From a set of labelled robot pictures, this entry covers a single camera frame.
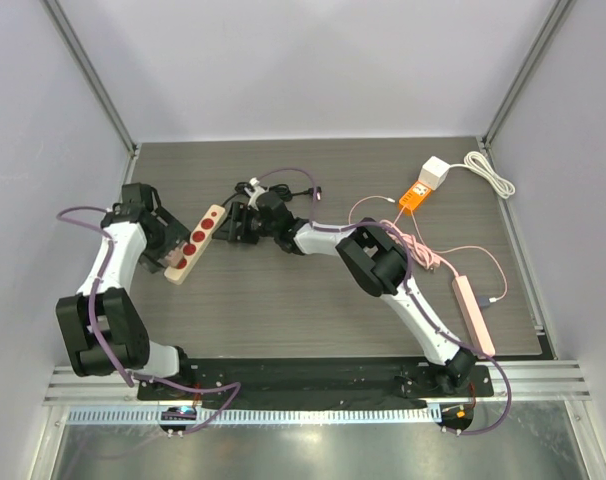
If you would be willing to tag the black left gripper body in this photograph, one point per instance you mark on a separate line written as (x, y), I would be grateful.
(158, 245)

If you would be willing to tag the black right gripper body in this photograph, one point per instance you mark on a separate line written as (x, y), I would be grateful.
(238, 223)

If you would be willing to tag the beige red power strip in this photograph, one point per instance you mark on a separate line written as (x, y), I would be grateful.
(197, 243)

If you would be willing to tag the pink plug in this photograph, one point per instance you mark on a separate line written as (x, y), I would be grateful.
(174, 258)

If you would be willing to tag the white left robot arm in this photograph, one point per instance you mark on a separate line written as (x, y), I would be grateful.
(101, 328)

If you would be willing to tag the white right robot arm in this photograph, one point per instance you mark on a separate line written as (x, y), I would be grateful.
(380, 266)

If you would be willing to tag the white cube socket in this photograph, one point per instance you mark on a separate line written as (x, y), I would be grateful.
(433, 172)

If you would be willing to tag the orange power adapter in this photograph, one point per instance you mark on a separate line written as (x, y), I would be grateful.
(413, 198)

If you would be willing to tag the pink power strip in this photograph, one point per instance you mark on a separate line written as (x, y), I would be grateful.
(472, 315)

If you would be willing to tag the left aluminium frame post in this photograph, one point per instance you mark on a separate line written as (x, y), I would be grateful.
(81, 58)

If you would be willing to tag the aluminium frame post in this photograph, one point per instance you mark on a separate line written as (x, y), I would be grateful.
(81, 58)
(543, 39)

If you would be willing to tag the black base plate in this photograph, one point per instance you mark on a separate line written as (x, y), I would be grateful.
(413, 376)

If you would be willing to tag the white slotted cable duct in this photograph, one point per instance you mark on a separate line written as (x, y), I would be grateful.
(162, 415)

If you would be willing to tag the aluminium front rail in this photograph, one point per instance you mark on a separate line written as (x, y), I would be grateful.
(527, 380)

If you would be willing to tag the right aluminium frame post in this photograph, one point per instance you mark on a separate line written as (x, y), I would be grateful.
(543, 39)

